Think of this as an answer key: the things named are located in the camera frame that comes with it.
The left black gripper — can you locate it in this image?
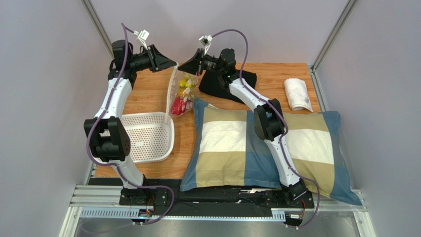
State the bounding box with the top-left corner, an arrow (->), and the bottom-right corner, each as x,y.
128,45 -> 176,73

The clear zip top bag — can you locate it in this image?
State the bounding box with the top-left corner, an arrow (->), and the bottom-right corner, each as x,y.
166,63 -> 199,118

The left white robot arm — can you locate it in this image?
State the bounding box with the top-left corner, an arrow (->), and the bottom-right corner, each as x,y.
84,40 -> 177,201

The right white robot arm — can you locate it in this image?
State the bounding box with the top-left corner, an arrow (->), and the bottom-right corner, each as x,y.
178,48 -> 307,201

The red fake fruit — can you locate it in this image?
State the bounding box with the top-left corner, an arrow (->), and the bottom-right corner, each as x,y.
170,97 -> 193,117

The black folded cloth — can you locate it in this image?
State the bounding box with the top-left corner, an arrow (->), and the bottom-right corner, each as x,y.
199,71 -> 257,104

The white perforated plastic basket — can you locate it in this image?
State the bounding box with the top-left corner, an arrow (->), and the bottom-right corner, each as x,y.
98,112 -> 175,164

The plaid checkered pillow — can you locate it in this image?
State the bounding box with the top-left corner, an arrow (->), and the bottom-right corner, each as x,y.
180,99 -> 362,206

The white rolled towel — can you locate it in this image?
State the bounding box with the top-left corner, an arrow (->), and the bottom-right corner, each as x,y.
284,78 -> 313,112

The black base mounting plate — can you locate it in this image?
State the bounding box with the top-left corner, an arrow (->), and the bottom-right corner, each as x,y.
88,178 -> 315,218

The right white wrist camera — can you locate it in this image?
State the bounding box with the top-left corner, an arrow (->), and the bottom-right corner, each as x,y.
199,35 -> 212,55

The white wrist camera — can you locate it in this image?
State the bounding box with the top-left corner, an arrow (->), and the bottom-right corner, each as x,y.
199,35 -> 212,55
132,30 -> 150,49

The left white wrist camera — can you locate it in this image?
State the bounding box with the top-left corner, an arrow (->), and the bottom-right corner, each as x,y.
132,30 -> 150,49

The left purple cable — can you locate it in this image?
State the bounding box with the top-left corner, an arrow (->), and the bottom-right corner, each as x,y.
86,22 -> 175,226

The purple cable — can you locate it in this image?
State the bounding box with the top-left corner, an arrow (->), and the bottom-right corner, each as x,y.
209,29 -> 321,229
86,22 -> 175,226

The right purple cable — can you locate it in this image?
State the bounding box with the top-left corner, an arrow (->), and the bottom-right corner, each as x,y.
209,29 -> 321,229

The aluminium frame rail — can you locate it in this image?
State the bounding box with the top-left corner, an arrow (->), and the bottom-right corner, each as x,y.
59,179 -> 376,237

